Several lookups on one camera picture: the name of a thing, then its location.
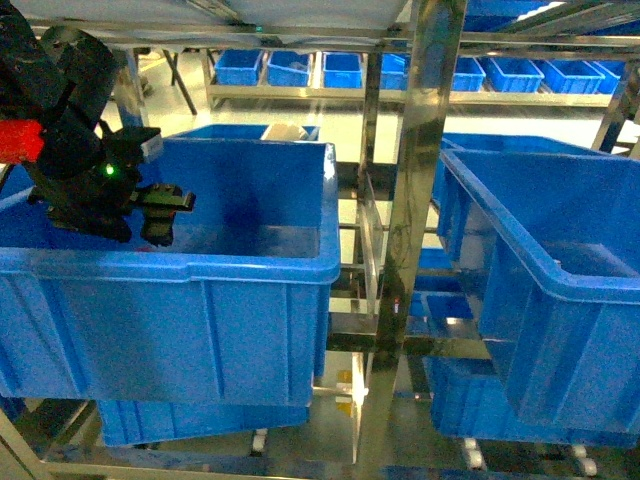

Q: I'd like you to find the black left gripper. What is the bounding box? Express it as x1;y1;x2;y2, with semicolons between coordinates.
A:
27;125;196;247

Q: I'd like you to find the background steel bin shelf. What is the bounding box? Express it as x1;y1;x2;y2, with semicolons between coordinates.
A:
201;47;631;109

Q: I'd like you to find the blue bin behind left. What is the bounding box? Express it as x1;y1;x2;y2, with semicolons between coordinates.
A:
167;123;320;141

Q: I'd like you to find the blue bin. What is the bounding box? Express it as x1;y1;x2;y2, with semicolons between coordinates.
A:
432;132;621;211
167;123;320;141
97;400;310;447
422;356;639;449

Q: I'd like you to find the large blue container left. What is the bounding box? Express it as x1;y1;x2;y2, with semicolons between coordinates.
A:
1;138;341;407

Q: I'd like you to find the large blue container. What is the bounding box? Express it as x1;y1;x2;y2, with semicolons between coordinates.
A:
1;138;341;407
437;150;639;434

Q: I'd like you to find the blue bin lower left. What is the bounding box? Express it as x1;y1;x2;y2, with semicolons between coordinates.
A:
97;400;310;447

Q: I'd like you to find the blue bin behind right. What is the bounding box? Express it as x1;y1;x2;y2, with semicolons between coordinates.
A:
432;132;621;211

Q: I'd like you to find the blue bin lower right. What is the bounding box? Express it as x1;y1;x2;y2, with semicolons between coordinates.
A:
422;356;639;449

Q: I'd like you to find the large blue container right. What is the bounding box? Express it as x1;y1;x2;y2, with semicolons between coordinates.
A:
437;150;639;434

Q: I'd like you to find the steel vertical rack post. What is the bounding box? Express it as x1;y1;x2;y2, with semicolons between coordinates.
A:
352;0;467;479

